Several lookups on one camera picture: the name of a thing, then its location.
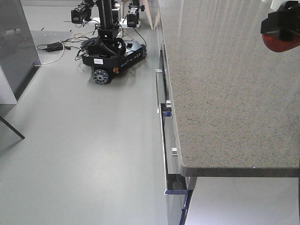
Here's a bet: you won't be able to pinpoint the dark grey cabinet panel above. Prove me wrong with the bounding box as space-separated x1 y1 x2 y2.
0 0 40 99

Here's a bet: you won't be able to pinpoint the black power adapter with cable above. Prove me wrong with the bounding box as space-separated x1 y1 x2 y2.
37 42 71 52

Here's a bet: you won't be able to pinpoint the chrome drawer handle bar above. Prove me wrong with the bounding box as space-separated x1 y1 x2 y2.
155 69 178 177

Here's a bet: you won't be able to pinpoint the grey speckled stone counter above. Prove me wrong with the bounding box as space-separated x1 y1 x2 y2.
159 0 300 178

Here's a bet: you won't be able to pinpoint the red yellow apple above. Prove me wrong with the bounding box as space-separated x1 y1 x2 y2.
262 34 300 53

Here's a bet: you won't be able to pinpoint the wooden easel legs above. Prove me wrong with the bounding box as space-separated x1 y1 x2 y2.
120 0 161 30

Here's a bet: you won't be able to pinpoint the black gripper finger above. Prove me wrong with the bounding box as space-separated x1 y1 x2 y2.
261 0 300 42

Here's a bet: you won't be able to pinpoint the black wheeled mobile robot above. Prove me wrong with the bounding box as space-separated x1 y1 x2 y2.
71 0 147 84

